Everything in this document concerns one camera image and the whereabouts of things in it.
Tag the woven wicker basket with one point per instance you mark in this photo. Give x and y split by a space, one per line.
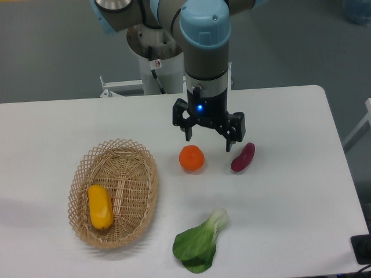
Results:
128 172

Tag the green bok choy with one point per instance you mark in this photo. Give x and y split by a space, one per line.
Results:
195 248

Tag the purple sweet potato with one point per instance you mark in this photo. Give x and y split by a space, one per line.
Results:
244 159

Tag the blue object top right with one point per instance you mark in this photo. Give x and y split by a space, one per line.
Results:
357 11

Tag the yellow mango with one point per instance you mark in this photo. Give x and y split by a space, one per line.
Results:
100 207

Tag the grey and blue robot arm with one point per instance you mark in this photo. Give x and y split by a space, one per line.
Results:
116 16

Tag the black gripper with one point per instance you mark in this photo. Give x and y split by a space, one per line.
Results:
209 109

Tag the black device at table edge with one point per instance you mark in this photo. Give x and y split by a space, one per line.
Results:
361 248

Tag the white frame at right edge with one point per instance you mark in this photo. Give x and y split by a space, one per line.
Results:
361 128

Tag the orange tangerine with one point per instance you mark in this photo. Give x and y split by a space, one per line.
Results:
191 158

